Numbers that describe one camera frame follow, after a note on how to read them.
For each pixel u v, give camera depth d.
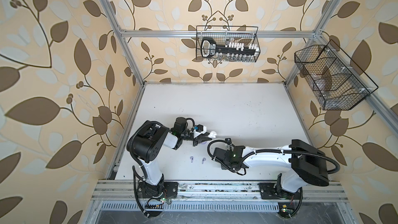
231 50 0.83
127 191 0.75
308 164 0.43
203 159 0.84
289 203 0.71
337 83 0.73
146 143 0.50
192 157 0.85
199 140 0.79
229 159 0.62
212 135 0.85
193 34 0.89
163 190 0.73
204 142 0.84
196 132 0.76
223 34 0.91
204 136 0.82
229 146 0.75
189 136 0.80
